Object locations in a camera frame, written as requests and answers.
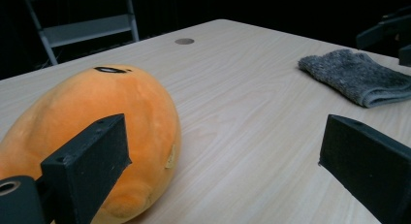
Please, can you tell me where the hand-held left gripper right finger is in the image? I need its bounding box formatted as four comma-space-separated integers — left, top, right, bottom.
318, 113, 411, 224

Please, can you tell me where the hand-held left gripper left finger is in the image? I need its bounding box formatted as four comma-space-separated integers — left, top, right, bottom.
41, 113, 132, 224

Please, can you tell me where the grey fluffy towel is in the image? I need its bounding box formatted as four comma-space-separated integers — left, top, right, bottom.
298, 48, 411, 109

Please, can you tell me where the orange plush toy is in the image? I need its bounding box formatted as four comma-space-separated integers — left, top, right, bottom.
0, 64, 182, 224

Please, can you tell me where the white metal stand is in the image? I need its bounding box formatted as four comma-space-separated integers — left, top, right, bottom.
20, 0, 141, 67

